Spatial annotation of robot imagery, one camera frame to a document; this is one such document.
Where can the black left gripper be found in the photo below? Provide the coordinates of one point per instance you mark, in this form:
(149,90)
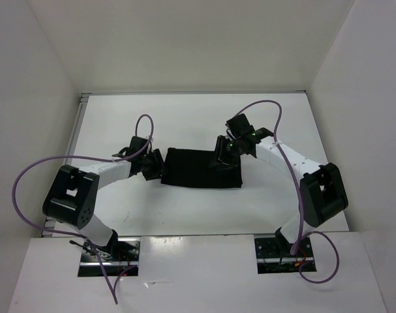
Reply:
(158,164)

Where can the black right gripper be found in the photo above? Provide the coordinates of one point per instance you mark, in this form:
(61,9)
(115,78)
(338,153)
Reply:
(221,141)

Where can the black skirt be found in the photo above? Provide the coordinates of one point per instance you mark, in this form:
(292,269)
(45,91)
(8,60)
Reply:
(191,169)

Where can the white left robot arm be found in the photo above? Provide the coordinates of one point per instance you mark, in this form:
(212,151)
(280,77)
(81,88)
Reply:
(72,197)

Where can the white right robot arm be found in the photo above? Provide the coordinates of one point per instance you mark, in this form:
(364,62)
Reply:
(319,187)

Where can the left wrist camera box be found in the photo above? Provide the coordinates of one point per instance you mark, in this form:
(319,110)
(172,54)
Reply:
(139,146)

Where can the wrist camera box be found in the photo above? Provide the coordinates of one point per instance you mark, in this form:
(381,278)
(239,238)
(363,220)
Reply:
(239,126)
(139,146)

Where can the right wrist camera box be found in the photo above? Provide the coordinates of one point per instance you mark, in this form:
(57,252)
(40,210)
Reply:
(239,126)

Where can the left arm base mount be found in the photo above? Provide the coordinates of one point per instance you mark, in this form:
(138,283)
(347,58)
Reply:
(125,262)

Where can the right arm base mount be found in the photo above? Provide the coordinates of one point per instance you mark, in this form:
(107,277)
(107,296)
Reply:
(270,260)

